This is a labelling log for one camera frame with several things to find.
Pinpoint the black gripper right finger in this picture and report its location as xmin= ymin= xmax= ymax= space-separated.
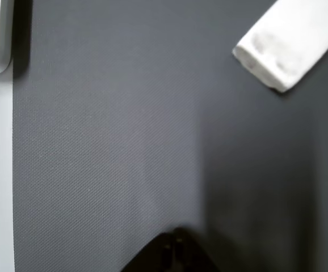
xmin=172 ymin=226 xmax=220 ymax=272

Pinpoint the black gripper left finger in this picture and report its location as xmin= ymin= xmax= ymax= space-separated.
xmin=121 ymin=232 xmax=176 ymax=272

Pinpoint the white rectangular block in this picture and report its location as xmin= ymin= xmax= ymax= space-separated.
xmin=232 ymin=0 xmax=328 ymax=94

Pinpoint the grey textured mat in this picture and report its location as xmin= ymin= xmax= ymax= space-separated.
xmin=12 ymin=0 xmax=328 ymax=272

